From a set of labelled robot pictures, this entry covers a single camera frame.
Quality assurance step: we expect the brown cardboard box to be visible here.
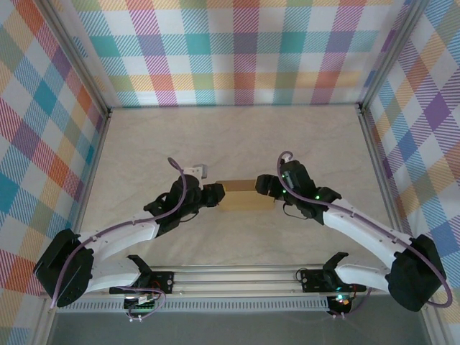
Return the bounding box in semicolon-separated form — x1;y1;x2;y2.
217;178;273;213

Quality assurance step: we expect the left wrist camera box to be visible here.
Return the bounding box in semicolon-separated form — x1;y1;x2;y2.
185;163;209;180

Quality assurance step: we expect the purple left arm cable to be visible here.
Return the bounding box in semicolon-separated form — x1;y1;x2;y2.
50;156;191;323

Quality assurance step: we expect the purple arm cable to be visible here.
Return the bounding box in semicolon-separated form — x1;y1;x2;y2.
50;156;191;323
275;150;453;319

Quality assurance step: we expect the long aluminium mounting rail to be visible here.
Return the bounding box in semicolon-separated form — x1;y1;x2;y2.
39;265;438;298

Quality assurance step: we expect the aluminium side rail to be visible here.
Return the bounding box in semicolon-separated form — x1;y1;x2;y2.
358;106;414;265
61;109;113;270

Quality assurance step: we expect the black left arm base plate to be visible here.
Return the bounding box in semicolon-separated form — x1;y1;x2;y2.
109;271;175;295

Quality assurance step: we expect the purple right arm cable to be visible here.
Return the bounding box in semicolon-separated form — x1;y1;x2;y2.
275;150;453;319

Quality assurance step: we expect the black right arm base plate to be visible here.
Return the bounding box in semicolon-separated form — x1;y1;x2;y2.
300;268;367;293

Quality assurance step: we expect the grey slotted cable duct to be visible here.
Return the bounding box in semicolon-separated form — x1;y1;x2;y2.
57;300;330;313

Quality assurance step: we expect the aluminium corner post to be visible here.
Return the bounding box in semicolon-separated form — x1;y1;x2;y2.
357;0;432;112
37;0;112;118

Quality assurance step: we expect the aluminium frame leg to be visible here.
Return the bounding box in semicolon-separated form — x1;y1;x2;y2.
416;294;445;345
34;298;60;345

